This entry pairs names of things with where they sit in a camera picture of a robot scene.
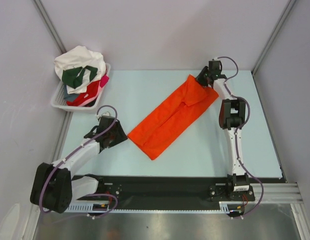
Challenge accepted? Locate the grey t shirt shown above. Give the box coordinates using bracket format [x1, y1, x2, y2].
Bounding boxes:
[63, 85, 79, 102]

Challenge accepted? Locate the pink garment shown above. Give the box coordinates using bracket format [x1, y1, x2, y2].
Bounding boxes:
[99, 74, 110, 88]

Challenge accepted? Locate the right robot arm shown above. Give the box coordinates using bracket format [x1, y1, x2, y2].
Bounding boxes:
[195, 56, 251, 176]

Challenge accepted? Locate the green and white t shirt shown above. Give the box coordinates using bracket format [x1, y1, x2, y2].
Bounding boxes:
[61, 65, 98, 89]

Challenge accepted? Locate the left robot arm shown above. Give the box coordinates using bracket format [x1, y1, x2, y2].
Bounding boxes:
[29, 116, 128, 213]

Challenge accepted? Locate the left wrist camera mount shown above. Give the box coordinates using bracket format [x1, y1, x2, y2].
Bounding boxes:
[96, 111, 112, 120]

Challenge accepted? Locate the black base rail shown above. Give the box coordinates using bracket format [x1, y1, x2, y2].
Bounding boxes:
[77, 174, 287, 211]

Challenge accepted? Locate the red t shirt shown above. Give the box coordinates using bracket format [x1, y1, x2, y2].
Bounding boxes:
[66, 80, 102, 107]

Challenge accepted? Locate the white plastic basket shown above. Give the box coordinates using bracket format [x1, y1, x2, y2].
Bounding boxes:
[50, 63, 111, 112]

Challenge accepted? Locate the white slotted cable duct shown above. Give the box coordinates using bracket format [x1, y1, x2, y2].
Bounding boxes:
[65, 201, 241, 215]

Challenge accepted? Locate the orange t shirt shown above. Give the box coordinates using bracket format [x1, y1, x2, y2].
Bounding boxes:
[128, 75, 219, 161]

